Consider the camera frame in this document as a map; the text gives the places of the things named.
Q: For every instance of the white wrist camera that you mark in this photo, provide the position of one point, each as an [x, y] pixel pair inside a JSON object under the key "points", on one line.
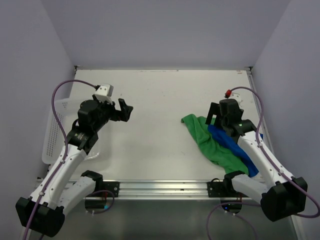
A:
{"points": [[103, 93], [233, 95]]}

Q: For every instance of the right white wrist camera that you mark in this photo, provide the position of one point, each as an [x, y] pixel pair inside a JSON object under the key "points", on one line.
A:
{"points": [[233, 95]]}

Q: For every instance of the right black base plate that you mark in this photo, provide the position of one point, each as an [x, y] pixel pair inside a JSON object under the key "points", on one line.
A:
{"points": [[217, 189]]}

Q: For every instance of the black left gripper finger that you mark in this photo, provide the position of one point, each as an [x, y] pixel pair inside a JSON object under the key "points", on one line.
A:
{"points": [[125, 109], [123, 115]]}

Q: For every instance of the white perforated plastic basket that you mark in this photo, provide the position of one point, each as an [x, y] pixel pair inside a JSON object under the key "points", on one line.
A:
{"points": [[67, 113]]}

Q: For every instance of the blue towel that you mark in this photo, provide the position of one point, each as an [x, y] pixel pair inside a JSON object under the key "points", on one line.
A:
{"points": [[227, 142]]}

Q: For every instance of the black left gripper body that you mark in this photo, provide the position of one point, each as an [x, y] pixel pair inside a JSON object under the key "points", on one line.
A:
{"points": [[105, 109]]}

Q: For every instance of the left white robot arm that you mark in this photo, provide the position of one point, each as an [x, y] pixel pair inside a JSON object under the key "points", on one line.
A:
{"points": [[45, 210]]}

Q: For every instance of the green towel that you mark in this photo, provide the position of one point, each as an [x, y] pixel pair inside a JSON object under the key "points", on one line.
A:
{"points": [[210, 148]]}

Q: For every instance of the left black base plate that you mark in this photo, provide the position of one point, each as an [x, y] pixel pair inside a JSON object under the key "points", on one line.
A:
{"points": [[112, 186]]}

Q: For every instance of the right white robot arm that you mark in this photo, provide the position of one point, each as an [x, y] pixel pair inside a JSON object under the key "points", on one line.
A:
{"points": [[281, 195]]}

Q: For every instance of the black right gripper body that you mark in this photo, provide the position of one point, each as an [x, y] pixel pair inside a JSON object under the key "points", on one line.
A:
{"points": [[223, 121]]}

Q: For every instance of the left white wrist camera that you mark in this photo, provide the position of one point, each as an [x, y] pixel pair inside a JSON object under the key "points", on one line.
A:
{"points": [[103, 93]]}

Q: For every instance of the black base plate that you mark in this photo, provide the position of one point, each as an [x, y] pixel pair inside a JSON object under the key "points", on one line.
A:
{"points": [[112, 186], [217, 189]]}

